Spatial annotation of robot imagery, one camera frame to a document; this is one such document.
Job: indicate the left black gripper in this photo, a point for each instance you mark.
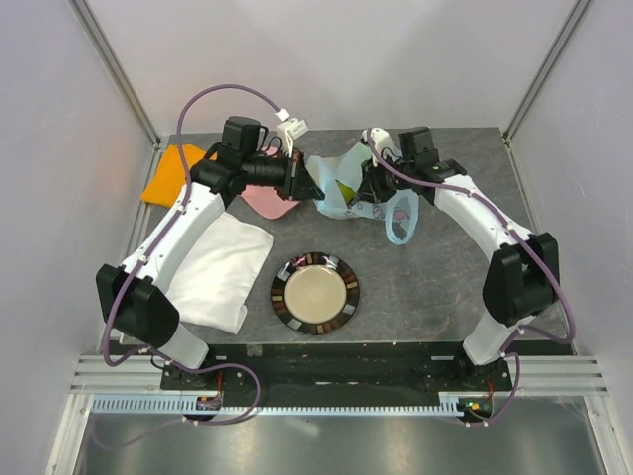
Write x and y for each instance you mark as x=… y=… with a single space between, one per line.
x=299 y=185

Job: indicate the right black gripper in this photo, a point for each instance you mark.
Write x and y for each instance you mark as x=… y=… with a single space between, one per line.
x=371 y=188

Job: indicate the light blue plastic bag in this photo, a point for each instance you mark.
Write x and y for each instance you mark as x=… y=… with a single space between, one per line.
x=400 y=213

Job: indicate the green fake pear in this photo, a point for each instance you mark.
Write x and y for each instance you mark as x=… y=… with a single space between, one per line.
x=347 y=193

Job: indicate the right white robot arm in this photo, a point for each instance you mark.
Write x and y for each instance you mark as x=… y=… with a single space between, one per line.
x=523 y=267

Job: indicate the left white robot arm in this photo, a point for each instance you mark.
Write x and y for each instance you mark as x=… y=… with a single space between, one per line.
x=132 y=295

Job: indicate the pink baseball cap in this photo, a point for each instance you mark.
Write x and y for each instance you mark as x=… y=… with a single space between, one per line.
x=266 y=202

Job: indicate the dark rimmed beige plate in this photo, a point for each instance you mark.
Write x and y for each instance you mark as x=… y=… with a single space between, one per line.
x=315 y=293

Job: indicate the white folded cloth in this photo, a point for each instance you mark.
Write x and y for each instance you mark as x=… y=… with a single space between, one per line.
x=212 y=284

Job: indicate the orange folded cloth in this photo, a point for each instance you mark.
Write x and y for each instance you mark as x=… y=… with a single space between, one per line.
x=169 y=178

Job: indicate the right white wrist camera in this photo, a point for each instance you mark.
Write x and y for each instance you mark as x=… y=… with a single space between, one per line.
x=381 y=139

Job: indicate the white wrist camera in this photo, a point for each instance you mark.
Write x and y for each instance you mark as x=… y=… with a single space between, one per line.
x=289 y=129
x=381 y=139

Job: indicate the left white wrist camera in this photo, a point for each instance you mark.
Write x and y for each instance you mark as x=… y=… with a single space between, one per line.
x=289 y=129

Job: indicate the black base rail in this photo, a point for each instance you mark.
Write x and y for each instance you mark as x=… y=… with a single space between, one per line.
x=429 y=367

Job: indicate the white slotted cable duct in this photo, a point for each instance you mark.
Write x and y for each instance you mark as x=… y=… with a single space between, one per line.
x=191 y=405

